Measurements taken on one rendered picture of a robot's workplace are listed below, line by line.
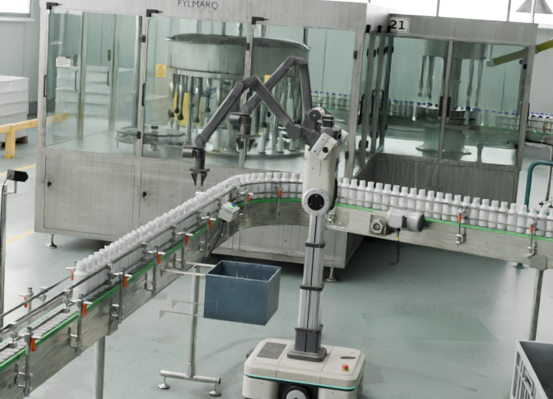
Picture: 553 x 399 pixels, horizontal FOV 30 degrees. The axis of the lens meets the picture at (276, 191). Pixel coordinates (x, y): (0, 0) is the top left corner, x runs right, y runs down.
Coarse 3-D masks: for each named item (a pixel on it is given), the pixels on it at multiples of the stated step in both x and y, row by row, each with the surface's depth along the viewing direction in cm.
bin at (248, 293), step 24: (192, 264) 522; (216, 264) 516; (240, 264) 523; (216, 288) 496; (240, 288) 493; (264, 288) 491; (168, 312) 508; (216, 312) 498; (240, 312) 495; (264, 312) 493
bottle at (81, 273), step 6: (78, 264) 413; (84, 264) 414; (78, 270) 414; (84, 270) 414; (78, 276) 413; (84, 276) 413; (84, 282) 414; (78, 288) 414; (84, 288) 414; (78, 294) 414; (84, 294) 415
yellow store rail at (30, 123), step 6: (30, 120) 1482; (36, 120) 1497; (0, 126) 1392; (6, 126) 1403; (12, 126) 1419; (18, 126) 1441; (24, 126) 1459; (30, 126) 1480; (36, 126) 1500; (0, 132) 1389; (6, 132) 1421; (12, 132) 1421; (6, 138) 1422; (12, 138) 1423; (6, 144) 1423; (12, 144) 1424; (6, 150) 1425; (12, 150) 1426; (6, 156) 1426; (12, 156) 1428
